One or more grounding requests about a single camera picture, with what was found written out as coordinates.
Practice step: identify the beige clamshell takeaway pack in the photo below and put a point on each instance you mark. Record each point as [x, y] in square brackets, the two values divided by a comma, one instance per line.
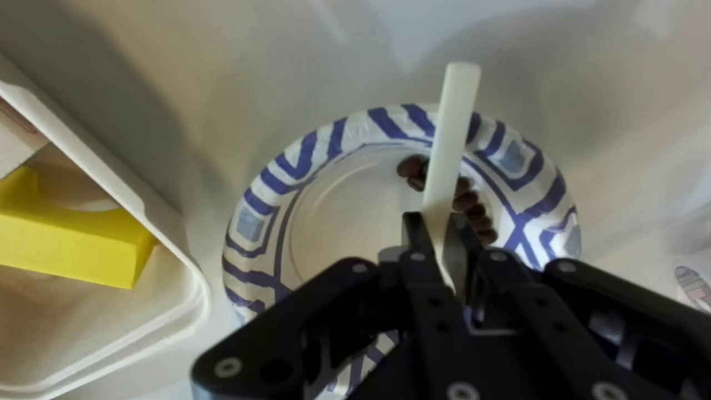
[90, 324]

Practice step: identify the yellow block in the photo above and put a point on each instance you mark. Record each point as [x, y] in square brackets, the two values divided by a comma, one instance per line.
[68, 236]

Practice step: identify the blue patterned paper bowl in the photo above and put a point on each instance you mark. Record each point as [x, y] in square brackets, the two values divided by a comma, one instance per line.
[324, 201]

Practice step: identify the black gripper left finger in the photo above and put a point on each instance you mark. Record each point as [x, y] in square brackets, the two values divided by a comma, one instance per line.
[357, 334]

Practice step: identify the cream plastic spoon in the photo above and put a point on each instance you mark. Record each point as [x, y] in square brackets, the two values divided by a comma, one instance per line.
[453, 147]

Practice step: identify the clear plastic cup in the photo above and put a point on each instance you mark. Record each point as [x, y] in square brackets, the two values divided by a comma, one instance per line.
[694, 284]

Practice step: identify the pile of dark beans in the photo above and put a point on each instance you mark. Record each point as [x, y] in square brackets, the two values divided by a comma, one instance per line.
[477, 211]

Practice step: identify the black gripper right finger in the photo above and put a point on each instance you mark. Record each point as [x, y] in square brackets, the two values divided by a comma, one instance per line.
[591, 334]

